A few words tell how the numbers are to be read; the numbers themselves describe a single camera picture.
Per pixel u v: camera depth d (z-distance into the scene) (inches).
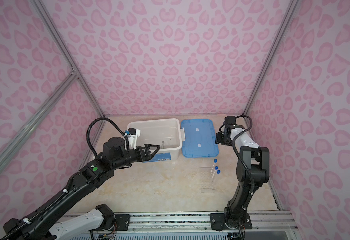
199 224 29.0
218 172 29.2
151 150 24.2
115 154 20.1
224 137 32.3
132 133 24.5
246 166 18.4
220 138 34.5
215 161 30.8
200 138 41.9
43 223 15.6
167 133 43.3
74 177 18.8
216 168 29.7
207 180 33.9
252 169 19.7
